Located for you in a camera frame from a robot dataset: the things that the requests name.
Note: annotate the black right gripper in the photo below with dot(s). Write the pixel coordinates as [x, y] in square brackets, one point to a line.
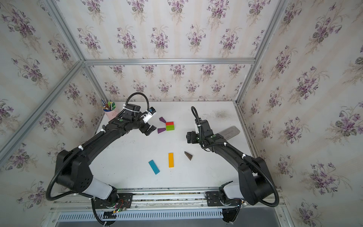
[193, 134]

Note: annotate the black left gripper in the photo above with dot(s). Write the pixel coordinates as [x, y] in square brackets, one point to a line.
[144, 128]

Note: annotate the green rectangular block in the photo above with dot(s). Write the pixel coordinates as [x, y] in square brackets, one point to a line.
[170, 127]

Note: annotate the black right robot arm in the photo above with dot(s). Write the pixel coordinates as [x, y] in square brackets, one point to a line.
[255, 184]

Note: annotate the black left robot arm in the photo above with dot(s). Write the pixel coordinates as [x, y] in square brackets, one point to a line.
[72, 172]

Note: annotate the brown triangle block lower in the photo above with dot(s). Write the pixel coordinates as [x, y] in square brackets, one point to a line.
[189, 156]

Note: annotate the yellow long block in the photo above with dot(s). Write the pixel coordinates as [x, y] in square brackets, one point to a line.
[171, 160]

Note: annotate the teal long block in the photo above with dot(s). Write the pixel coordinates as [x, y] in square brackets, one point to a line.
[154, 167]

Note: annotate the pink pen cup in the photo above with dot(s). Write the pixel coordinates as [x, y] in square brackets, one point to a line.
[111, 114]

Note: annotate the coloured pens bunch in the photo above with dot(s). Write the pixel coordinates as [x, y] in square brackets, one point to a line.
[108, 105]

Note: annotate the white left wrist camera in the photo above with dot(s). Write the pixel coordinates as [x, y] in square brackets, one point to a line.
[148, 114]

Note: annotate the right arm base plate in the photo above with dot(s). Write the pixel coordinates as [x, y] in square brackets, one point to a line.
[216, 198]

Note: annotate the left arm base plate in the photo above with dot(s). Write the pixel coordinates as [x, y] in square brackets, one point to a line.
[120, 201]

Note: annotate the aluminium mounting rail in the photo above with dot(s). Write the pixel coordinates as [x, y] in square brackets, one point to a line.
[175, 207]

